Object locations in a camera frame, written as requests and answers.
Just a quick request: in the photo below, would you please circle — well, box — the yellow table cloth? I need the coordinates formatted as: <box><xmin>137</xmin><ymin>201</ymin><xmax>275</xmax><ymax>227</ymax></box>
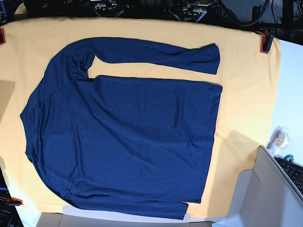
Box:
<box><xmin>0</xmin><ymin>17</ymin><xmax>281</xmax><ymax>218</ymax></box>

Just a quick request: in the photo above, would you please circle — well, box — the green tape roll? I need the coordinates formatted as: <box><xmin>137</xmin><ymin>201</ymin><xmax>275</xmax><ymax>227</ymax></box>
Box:
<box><xmin>284</xmin><ymin>154</ymin><xmax>294</xmax><ymax>163</ymax></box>

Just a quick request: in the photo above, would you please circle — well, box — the black cable bundle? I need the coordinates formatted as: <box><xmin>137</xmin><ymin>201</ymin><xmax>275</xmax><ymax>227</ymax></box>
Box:
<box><xmin>170</xmin><ymin>0</ymin><xmax>303</xmax><ymax>31</ymax></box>

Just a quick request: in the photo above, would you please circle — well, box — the red clamp top left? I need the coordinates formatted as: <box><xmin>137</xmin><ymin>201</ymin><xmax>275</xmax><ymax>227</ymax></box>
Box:
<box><xmin>0</xmin><ymin>28</ymin><xmax>6</xmax><ymax>45</ymax></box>

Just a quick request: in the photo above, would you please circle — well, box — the clear tape dispenser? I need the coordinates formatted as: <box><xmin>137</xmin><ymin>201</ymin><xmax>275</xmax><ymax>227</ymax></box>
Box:
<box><xmin>266</xmin><ymin>126</ymin><xmax>290</xmax><ymax>152</ymax></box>

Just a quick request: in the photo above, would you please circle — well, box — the red clamp top right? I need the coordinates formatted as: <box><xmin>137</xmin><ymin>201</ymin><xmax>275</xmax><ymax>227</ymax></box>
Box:
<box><xmin>260</xmin><ymin>28</ymin><xmax>276</xmax><ymax>54</ymax></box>

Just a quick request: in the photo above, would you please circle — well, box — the red clamp bottom left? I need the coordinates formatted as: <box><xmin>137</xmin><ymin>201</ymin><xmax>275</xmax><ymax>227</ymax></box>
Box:
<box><xmin>5</xmin><ymin>198</ymin><xmax>23</xmax><ymax>206</ymax></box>

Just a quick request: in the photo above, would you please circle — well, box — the black keyboard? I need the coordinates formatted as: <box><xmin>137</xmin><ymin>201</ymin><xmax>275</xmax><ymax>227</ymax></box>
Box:
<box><xmin>274</xmin><ymin>157</ymin><xmax>303</xmax><ymax>201</ymax></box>

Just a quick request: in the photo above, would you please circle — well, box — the red clamp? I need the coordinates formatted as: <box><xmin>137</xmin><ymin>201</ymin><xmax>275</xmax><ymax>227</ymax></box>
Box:
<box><xmin>0</xmin><ymin>28</ymin><xmax>6</xmax><ymax>45</ymax></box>
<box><xmin>260</xmin><ymin>28</ymin><xmax>276</xmax><ymax>54</ymax></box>
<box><xmin>5</xmin><ymin>198</ymin><xmax>23</xmax><ymax>206</ymax></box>

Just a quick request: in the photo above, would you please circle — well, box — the dark blue long-sleeve shirt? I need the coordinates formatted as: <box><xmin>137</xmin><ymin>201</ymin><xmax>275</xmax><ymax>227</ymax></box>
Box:
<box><xmin>20</xmin><ymin>37</ymin><xmax>222</xmax><ymax>220</ymax></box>

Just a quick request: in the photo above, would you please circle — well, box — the cardboard box right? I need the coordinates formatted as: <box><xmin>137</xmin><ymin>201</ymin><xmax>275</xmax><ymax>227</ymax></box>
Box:
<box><xmin>225</xmin><ymin>146</ymin><xmax>303</xmax><ymax>227</ymax></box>

